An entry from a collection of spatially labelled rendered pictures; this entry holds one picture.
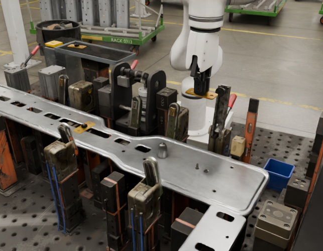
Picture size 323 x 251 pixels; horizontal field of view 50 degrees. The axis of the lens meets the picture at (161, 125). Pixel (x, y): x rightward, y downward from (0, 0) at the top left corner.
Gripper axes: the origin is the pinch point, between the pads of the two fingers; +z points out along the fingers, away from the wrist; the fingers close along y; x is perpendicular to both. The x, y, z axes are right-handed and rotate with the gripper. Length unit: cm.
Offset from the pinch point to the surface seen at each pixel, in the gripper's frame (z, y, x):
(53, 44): 11, -32, -93
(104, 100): 23, -16, -50
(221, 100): 10.8, -15.5, 0.0
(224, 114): 14.5, -14.0, 1.9
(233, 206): 27.5, 10.0, 15.8
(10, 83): 27, -13, -105
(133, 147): 27.4, 0.9, -23.5
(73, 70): 104, -185, -247
